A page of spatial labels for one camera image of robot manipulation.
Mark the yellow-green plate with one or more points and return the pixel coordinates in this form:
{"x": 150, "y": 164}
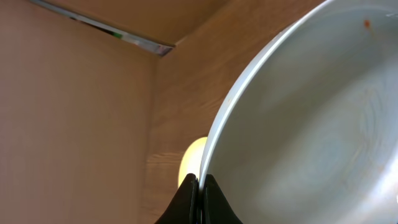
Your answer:
{"x": 191, "y": 160}

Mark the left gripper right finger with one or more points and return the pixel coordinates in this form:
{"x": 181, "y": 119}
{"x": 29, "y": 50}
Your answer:
{"x": 216, "y": 209}

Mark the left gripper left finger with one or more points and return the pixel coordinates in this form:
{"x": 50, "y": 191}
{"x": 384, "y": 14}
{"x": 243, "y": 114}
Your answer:
{"x": 183, "y": 207}

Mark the white plate with sauce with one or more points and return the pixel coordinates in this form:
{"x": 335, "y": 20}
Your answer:
{"x": 308, "y": 132}

